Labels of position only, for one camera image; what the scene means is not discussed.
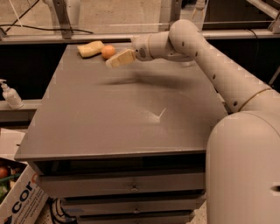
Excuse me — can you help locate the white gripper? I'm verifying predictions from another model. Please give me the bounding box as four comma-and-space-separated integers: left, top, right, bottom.
105, 31, 175, 68

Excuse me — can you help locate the orange fruit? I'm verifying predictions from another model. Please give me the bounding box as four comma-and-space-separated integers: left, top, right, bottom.
101, 45, 116, 60

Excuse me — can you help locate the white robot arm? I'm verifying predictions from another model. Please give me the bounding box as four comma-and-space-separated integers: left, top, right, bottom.
106, 20, 280, 224

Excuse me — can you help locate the yellow sponge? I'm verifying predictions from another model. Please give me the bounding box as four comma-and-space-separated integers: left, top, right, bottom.
77, 40, 104, 58

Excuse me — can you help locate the clear plastic water bottle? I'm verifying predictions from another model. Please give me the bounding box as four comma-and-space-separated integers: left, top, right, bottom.
181, 60, 194, 67

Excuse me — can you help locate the grey drawer cabinet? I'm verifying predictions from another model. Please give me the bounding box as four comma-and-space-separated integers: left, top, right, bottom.
16, 45, 227, 224

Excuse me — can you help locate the white pump dispenser bottle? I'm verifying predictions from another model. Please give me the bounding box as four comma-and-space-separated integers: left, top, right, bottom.
0, 79, 24, 109

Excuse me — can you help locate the red tomato in box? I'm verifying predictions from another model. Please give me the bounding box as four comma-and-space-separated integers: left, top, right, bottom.
0, 166, 10, 179

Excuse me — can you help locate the white cardboard box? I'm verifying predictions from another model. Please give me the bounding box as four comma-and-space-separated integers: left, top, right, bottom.
0, 158, 48, 224

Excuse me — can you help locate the grey metal railing frame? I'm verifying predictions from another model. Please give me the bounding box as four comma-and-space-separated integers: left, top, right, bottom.
0, 0, 280, 46

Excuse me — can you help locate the black cable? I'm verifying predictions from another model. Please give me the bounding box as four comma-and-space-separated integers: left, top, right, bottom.
0, 0, 95, 35

